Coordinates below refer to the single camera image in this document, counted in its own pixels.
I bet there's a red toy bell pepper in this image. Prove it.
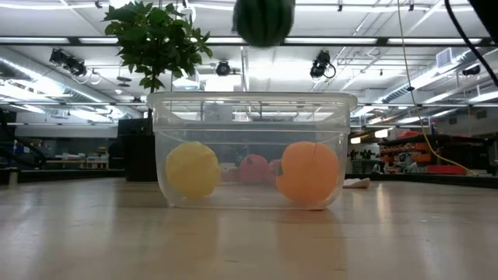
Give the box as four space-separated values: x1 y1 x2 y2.
238 154 269 185

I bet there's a red round toy fruit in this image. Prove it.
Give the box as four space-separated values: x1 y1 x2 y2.
267 158 282 186

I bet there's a yellow toy lemon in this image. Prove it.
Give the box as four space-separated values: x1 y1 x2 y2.
165 141 222 200

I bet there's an orange toy fruit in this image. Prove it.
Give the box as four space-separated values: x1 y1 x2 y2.
275 141 341 206

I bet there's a green striped toy watermelon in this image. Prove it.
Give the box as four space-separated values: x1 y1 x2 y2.
232 0 296 48

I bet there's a clear plastic tupperware container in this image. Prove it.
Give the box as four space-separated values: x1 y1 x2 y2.
146 91 358 212

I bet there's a black plant pot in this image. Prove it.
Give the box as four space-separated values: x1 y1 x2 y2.
116 117 159 183

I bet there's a beige cloth towel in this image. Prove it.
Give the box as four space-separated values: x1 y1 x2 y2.
342 177 371 190

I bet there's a green leafy plant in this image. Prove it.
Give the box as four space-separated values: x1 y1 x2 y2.
101 0 214 120

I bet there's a background workbench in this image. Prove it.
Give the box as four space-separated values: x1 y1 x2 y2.
15 135 125 172

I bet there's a shelf with red bins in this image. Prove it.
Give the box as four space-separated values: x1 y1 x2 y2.
379 130 474 176

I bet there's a round black ceiling camera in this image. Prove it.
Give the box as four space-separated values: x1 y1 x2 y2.
215 60 233 78

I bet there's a black ceiling camera with cable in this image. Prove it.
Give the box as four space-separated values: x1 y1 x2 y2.
309 49 338 81

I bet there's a black ceiling light rail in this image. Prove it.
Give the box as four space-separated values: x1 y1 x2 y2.
0 36 498 47

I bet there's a black aluminium table frame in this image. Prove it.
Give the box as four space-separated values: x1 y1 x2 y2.
17 170 498 191

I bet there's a black ceiling camera cluster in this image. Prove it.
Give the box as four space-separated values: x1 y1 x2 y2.
48 47 89 78

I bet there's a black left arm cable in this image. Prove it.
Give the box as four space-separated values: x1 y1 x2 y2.
0 124 47 170

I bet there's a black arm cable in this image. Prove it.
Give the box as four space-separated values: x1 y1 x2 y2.
0 124 47 170
444 0 498 88

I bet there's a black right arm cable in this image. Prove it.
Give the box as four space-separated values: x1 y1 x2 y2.
444 0 498 88

